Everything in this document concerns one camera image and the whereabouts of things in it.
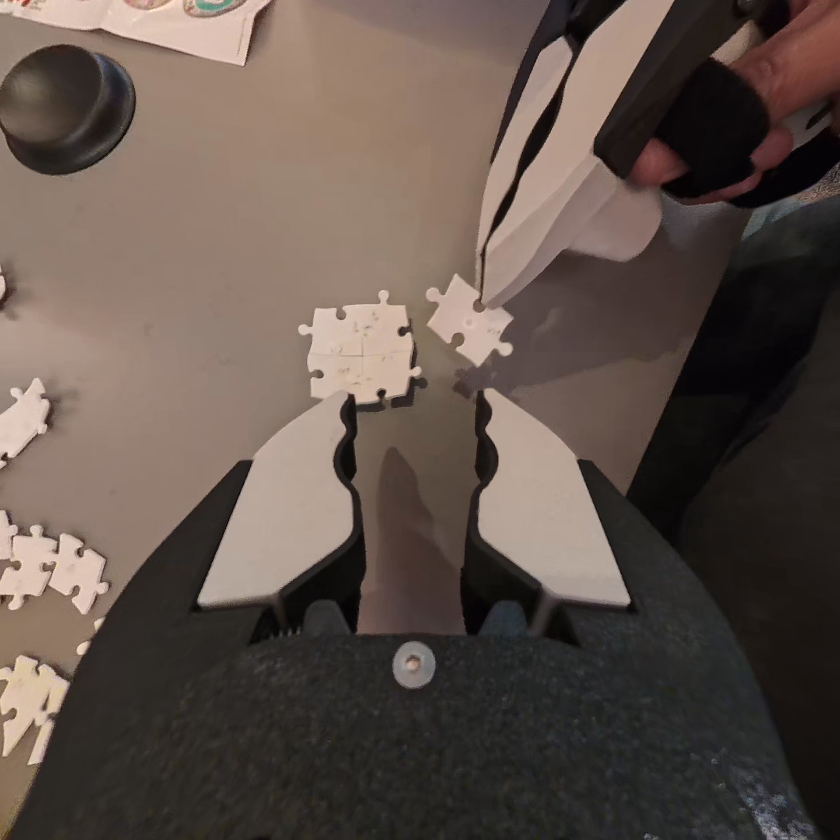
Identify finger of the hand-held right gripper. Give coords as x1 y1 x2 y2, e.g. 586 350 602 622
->
476 35 576 291
482 0 680 309

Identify person's dark clothing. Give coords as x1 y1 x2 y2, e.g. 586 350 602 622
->
626 197 840 840

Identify joined white puzzle pieces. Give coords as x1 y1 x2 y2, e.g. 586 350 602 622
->
298 290 423 406

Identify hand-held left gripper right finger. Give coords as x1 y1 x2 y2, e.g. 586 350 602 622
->
462 388 632 636

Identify black round table grommet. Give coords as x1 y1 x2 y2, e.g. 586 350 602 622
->
0 45 137 176

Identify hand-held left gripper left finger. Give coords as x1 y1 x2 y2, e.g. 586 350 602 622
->
197 392 365 636

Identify person's right hand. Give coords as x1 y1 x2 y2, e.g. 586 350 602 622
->
632 0 840 199

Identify loose white puzzle pieces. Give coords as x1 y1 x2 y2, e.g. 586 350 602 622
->
0 377 51 470

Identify white paper sheet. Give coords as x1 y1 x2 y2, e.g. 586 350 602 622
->
0 0 271 67

